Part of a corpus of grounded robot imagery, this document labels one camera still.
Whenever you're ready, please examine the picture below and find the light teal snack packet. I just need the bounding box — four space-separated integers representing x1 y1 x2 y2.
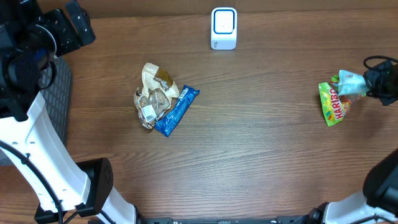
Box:
338 70 369 96

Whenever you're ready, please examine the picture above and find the green gummy candy bag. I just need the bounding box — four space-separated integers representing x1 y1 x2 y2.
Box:
318 75 366 126

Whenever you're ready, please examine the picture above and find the beige brown snack bag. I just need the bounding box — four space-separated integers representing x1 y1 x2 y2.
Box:
134 63 180 129

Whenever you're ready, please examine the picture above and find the blue cookie packet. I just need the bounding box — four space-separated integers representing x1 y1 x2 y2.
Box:
155 85 200 138

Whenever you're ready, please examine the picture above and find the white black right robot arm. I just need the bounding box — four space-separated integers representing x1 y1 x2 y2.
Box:
288 55 397 224

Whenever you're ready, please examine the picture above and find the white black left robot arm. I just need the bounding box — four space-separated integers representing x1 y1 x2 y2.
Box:
1 0 140 224

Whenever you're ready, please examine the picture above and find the white barcode scanner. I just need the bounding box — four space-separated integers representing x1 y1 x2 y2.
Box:
210 7 238 50

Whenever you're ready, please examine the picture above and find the grey plastic mesh basket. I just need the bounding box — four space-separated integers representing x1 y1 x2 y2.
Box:
0 55 73 167

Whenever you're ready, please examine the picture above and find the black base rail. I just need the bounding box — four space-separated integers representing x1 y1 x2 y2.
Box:
145 216 299 224

